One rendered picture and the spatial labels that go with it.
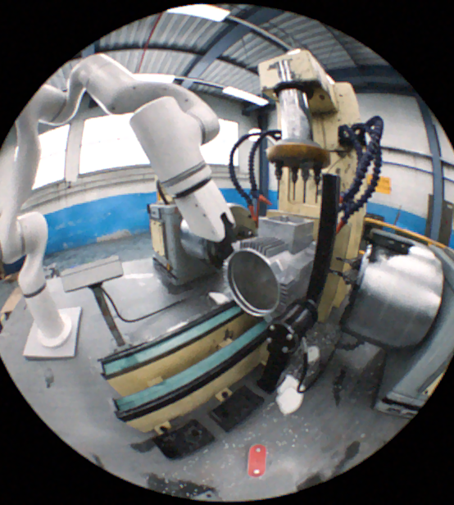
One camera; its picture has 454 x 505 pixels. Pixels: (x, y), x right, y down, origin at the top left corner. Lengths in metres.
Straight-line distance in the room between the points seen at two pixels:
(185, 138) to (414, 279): 0.43
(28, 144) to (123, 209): 5.33
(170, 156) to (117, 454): 0.57
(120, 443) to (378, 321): 0.56
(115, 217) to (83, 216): 1.18
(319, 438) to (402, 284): 0.35
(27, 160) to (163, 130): 0.41
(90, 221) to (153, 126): 5.70
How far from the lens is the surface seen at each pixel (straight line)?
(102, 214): 5.81
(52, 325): 0.70
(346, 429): 0.48
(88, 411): 0.52
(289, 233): 0.38
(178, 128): 0.27
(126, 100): 0.35
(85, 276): 0.44
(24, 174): 0.56
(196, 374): 0.34
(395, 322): 0.35
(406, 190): 5.57
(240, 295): 0.45
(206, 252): 0.54
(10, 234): 0.57
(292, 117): 0.50
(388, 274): 0.33
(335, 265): 0.55
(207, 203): 0.27
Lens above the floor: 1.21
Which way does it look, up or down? 20 degrees down
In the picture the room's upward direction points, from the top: straight up
